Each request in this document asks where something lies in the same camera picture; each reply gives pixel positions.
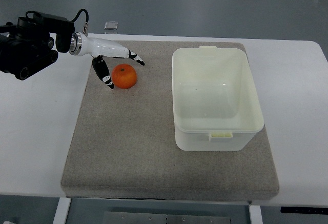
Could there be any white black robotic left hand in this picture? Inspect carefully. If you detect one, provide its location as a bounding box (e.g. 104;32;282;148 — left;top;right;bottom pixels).
69;32;145;89

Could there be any orange fruit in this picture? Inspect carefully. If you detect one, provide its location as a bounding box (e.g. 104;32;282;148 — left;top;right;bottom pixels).
111;64;137;89

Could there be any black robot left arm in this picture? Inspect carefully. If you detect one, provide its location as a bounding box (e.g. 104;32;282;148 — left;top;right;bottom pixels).
1;11;75;80

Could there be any white plastic box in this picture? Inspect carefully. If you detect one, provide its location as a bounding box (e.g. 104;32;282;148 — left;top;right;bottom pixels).
172;46;264;151

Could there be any small clear plastic object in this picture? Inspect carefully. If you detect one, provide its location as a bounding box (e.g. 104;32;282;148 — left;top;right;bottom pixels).
104;21;118;31

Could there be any grey felt mat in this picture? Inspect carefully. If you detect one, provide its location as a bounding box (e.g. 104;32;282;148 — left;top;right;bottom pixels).
60;41;279;201

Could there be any white table leg left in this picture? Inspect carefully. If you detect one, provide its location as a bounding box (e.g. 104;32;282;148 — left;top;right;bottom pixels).
53;197;71;224

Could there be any white table leg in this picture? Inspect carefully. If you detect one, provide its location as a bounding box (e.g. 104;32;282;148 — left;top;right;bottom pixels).
53;197;71;224
249;205;263;224

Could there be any white table leg right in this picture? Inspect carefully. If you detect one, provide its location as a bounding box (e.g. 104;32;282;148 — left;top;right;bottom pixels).
249;205;263;224

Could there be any black table control panel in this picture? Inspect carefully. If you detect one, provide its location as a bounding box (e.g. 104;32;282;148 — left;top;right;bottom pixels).
280;207;328;215

